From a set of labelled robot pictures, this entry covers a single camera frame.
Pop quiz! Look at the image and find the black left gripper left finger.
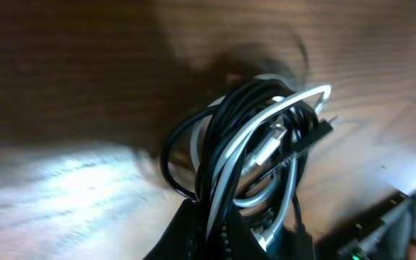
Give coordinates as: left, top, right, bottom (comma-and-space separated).
143, 199, 204, 260

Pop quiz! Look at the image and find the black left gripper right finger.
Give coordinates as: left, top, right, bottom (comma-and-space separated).
214, 206, 315, 260

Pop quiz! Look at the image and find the white USB cable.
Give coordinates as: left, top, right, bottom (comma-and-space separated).
188, 73, 333, 252

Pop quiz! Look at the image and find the black USB cable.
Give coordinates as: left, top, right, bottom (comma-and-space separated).
160, 78, 339, 232

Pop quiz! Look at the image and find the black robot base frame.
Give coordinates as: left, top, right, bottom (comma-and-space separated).
316, 191, 416, 260

